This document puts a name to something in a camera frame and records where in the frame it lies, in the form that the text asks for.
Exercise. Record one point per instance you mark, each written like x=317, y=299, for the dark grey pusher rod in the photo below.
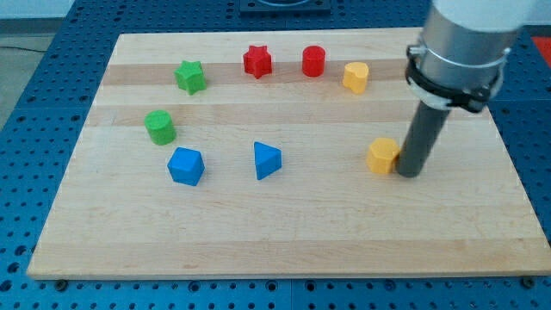
x=427, y=123

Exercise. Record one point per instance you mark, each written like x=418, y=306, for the yellow hexagon block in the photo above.
x=382, y=155

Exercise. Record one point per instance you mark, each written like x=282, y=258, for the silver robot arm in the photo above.
x=457, y=63

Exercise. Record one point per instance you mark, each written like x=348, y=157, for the blue triangle block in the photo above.
x=268, y=159

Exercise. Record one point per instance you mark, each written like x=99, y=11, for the yellow heart block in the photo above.
x=355, y=77

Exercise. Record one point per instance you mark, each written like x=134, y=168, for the red cylinder block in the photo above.
x=313, y=61

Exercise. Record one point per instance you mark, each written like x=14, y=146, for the red star block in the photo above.
x=257, y=61

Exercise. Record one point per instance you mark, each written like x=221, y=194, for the wooden board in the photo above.
x=119, y=215

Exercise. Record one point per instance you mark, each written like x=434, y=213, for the green star block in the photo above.
x=190, y=77

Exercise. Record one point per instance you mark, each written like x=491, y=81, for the blue pentagon block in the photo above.
x=186, y=166

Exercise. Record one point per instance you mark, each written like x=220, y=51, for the green cylinder block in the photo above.
x=160, y=128

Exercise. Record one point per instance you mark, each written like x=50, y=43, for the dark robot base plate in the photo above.
x=284, y=6

